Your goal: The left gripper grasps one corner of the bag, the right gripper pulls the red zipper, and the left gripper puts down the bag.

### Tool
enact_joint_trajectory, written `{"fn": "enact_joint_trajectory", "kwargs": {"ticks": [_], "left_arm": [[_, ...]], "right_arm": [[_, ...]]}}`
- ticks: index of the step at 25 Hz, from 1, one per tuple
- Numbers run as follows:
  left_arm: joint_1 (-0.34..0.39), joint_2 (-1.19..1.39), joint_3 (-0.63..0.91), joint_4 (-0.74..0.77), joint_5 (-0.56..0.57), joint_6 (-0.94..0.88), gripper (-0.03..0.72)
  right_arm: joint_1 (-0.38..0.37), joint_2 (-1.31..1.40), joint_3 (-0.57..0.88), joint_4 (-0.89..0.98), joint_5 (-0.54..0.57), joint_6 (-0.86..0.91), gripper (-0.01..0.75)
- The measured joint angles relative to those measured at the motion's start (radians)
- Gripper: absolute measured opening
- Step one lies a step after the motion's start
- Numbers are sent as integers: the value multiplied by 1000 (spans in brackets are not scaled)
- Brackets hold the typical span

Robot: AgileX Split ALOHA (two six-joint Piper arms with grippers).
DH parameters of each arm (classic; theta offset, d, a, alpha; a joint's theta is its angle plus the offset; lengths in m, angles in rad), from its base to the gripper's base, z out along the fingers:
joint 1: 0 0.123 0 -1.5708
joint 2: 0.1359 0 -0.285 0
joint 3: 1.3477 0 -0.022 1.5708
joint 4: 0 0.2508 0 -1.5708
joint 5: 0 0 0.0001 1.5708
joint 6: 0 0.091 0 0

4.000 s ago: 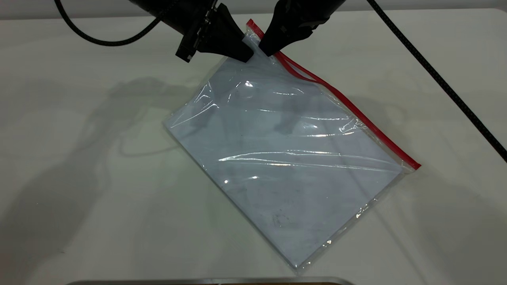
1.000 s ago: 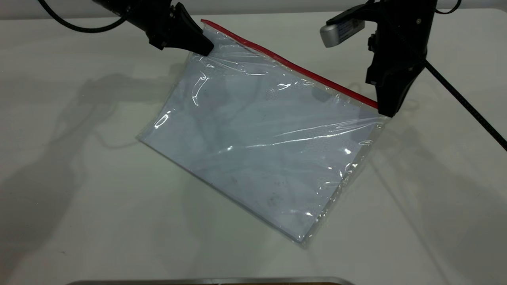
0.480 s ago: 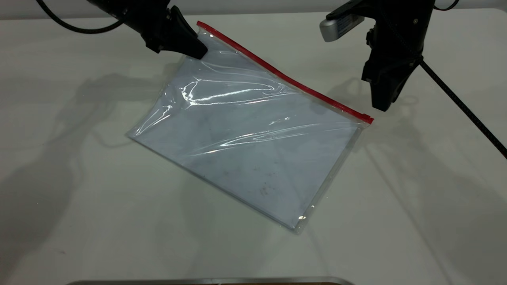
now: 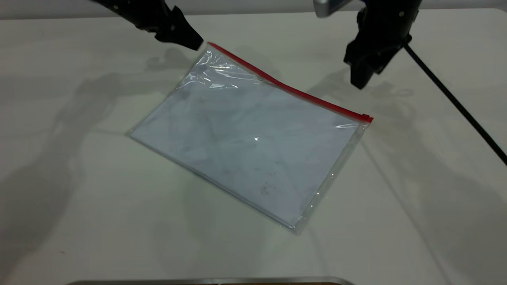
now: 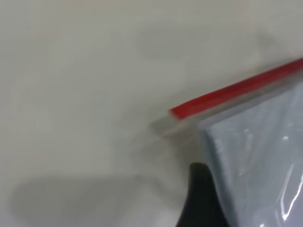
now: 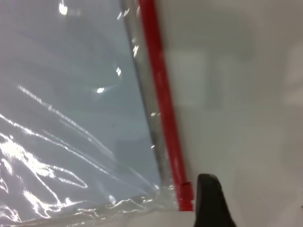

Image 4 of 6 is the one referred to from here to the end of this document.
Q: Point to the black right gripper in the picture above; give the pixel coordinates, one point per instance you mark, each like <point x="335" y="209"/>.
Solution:
<point x="390" y="19"/>

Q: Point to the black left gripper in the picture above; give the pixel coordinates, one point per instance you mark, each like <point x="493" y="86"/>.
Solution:
<point x="138" y="12"/>

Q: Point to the red zipper slider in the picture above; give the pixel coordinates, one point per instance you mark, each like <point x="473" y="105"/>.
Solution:
<point x="366" y="118"/>

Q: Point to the transparent zip bag red zipper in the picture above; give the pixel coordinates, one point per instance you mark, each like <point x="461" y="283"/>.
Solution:
<point x="245" y="138"/>

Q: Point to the light blue paper sheets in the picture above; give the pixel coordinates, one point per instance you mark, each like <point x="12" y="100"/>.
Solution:
<point x="245" y="146"/>

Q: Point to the grey metal tray edge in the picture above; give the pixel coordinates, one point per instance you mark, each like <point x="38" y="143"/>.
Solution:
<point x="214" y="281"/>

